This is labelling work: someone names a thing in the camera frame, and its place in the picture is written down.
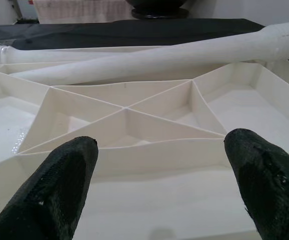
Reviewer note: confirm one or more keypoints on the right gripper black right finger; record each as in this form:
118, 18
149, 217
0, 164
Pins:
267, 190

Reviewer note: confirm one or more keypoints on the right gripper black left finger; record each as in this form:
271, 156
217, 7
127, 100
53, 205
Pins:
47, 200

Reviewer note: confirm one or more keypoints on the white plastic ribbed table top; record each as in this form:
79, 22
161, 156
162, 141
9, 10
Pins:
144, 175

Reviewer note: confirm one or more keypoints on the beige cloth covered table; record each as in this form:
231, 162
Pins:
84, 11

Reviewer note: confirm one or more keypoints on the large black round basin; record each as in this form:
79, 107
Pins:
154, 3

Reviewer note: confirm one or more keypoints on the black stool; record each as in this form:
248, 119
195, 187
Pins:
159, 13

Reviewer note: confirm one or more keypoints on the white plastic table leg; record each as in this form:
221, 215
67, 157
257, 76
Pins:
184, 57
34, 53

